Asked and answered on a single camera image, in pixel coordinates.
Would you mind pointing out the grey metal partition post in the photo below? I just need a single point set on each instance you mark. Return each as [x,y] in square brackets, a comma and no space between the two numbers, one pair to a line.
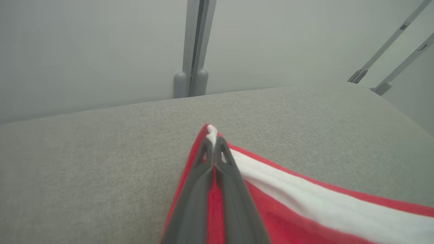
[190,34]

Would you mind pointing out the red white-striped garment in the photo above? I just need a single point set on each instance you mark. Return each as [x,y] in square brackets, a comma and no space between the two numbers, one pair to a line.
[278,223]

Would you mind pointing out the grey fabric sofa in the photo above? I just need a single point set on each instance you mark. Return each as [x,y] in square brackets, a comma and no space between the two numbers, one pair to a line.
[84,162]

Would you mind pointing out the grey diagonal metal brace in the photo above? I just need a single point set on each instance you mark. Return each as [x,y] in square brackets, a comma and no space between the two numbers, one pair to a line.
[390,40]
[407,63]

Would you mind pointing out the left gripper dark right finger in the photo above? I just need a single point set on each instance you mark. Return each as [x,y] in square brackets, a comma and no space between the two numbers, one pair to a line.
[237,210]

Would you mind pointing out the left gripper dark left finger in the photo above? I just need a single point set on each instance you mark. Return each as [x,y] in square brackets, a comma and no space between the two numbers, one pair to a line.
[193,210]

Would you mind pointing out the grey cylindrical post cap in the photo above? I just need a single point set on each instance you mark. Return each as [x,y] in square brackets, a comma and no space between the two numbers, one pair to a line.
[179,86]
[202,83]

